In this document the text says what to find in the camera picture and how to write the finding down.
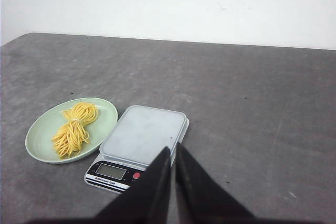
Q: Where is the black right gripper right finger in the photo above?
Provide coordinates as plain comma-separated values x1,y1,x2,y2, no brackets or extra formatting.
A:
175,144,258,223

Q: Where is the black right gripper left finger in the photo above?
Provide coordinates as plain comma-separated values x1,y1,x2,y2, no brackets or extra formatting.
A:
94,147,171,223

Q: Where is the yellow vermicelli noodle bundle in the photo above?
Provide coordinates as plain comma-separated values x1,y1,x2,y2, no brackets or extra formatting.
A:
51,102,99,158

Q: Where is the silver digital kitchen scale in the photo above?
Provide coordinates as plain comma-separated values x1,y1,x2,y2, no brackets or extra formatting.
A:
84,105,190,194

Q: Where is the light green plate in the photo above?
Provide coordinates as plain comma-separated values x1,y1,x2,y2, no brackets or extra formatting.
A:
25,98,118,164

